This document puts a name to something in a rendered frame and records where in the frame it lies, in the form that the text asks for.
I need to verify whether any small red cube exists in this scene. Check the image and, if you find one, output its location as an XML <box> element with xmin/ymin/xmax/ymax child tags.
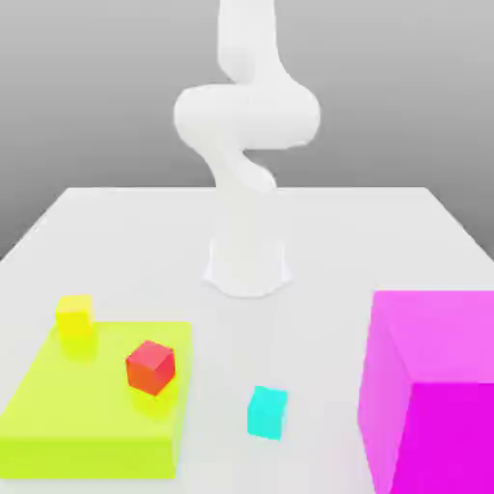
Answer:
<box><xmin>124</xmin><ymin>339</ymin><xmax>177</xmax><ymax>398</ymax></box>

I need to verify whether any small cyan cube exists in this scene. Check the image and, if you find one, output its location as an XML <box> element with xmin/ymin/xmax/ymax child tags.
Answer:
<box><xmin>246</xmin><ymin>384</ymin><xmax>289</xmax><ymax>442</ymax></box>

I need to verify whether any small yellow cube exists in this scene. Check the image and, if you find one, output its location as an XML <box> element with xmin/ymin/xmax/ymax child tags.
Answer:
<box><xmin>56</xmin><ymin>293</ymin><xmax>96</xmax><ymax>343</ymax></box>

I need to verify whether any large lime box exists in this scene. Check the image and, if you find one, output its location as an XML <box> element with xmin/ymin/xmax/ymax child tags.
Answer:
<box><xmin>0</xmin><ymin>320</ymin><xmax>193</xmax><ymax>480</ymax></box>

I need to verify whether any large magenta box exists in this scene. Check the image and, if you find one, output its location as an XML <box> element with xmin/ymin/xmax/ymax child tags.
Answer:
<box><xmin>356</xmin><ymin>289</ymin><xmax>494</xmax><ymax>494</ymax></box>

